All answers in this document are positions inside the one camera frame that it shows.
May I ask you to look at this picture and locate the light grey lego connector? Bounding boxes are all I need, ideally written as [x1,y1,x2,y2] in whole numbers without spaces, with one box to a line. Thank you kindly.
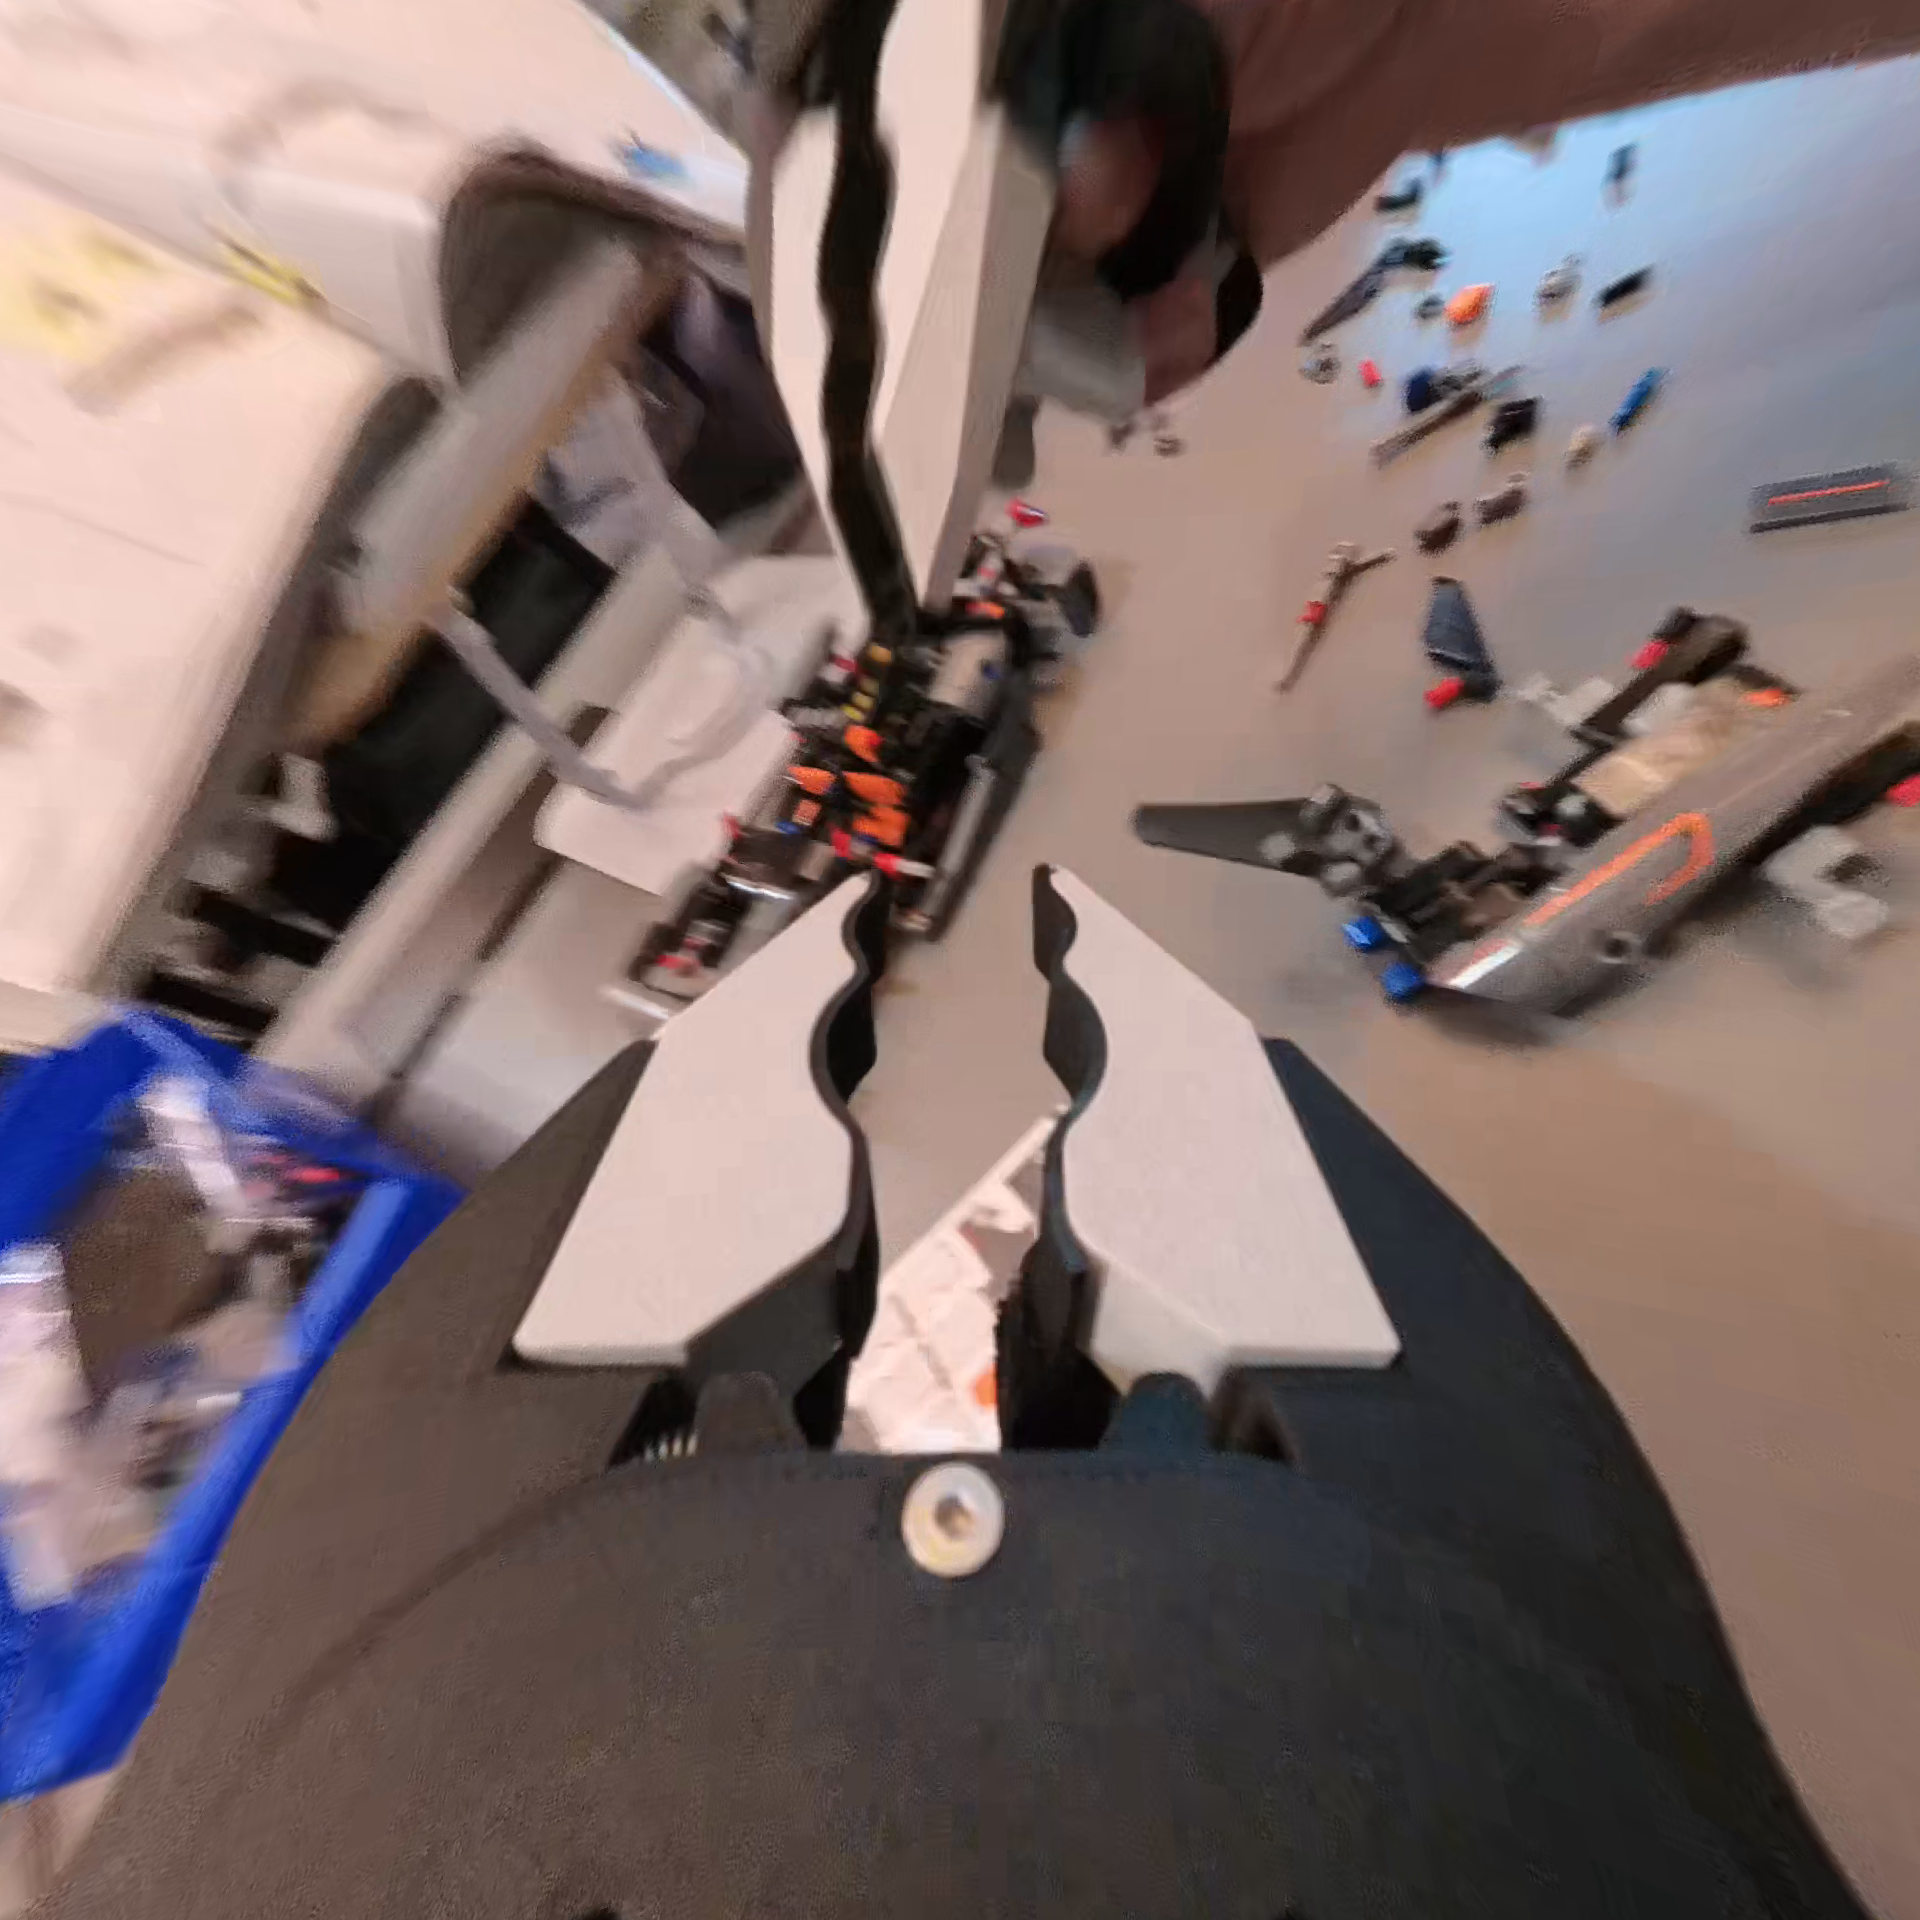
[1762,825,1893,944]

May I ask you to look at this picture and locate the scattered small lego pieces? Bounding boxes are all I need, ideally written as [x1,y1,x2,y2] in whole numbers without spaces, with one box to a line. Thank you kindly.
[1101,134,1668,557]

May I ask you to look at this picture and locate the clear plastic bags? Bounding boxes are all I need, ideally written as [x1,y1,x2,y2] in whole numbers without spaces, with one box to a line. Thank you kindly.
[0,1082,301,1592]

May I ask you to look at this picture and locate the black lego tile red stripe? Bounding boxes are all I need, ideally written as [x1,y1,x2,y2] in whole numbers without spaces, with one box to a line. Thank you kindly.
[1748,464,1920,534]

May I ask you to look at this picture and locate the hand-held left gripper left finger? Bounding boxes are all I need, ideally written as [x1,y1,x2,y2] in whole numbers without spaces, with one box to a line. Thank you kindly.
[511,870,886,1373]

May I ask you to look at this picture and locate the grey lego assembly orange stripe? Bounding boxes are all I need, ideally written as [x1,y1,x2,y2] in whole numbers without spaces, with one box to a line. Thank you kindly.
[1134,608,1920,1015]

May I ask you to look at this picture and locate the person's right hand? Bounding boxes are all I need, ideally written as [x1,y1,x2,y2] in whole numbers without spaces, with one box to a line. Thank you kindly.
[1212,0,1503,275]

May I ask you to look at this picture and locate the small black lego panel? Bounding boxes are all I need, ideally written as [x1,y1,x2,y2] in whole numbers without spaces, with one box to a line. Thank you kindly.
[1419,579,1503,698]

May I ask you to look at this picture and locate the lego car chassis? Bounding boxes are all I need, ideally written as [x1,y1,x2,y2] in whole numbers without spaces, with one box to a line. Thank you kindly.
[629,502,1104,998]

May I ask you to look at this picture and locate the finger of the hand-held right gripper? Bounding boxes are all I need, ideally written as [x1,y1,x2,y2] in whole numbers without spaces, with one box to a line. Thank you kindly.
[743,0,918,634]
[879,0,1056,605]

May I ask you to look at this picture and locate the blue plastic bin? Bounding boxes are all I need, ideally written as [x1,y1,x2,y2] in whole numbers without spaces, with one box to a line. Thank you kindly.
[0,1007,465,1803]

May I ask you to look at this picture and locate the grey lego axle red bushes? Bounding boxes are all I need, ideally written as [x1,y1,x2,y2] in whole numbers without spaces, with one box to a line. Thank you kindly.
[1272,541,1397,695]

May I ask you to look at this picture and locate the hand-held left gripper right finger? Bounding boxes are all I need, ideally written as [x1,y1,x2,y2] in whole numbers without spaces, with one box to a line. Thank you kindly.
[1031,866,1405,1388]

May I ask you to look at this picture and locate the white stand base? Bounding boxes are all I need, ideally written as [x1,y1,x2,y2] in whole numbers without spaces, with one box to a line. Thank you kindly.
[531,572,814,900]

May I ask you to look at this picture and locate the person's right forearm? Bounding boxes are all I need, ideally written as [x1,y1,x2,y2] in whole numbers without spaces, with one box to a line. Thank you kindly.
[1440,0,1920,153]

